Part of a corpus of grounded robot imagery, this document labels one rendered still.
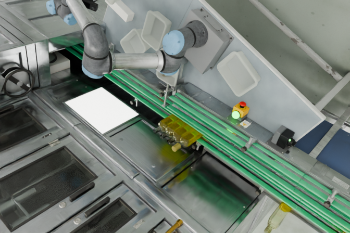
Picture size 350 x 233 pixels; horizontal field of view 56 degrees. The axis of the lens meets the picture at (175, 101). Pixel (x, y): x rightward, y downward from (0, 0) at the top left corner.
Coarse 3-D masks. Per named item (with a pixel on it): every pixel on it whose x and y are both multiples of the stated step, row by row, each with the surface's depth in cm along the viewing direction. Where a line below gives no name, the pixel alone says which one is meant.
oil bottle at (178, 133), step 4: (180, 128) 199; (184, 128) 200; (188, 128) 200; (192, 128) 201; (176, 132) 196; (180, 132) 196; (184, 132) 197; (172, 136) 196; (176, 136) 194; (180, 136) 194; (176, 140) 195
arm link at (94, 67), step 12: (84, 60) 159; (96, 60) 157; (108, 60) 162; (120, 60) 167; (132, 60) 169; (144, 60) 172; (156, 60) 176; (168, 60) 177; (180, 60) 179; (84, 72) 164; (96, 72) 163; (108, 72) 166; (168, 72) 183
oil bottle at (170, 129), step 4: (180, 120) 205; (172, 124) 201; (176, 124) 202; (180, 124) 202; (184, 124) 204; (168, 128) 198; (172, 128) 198; (176, 128) 199; (168, 132) 197; (172, 132) 197; (168, 136) 199
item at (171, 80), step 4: (156, 72) 222; (160, 76) 223; (164, 76) 224; (168, 76) 224; (172, 76) 224; (176, 76) 211; (164, 80) 220; (168, 80) 221; (172, 80) 221; (176, 80) 213; (172, 84) 218
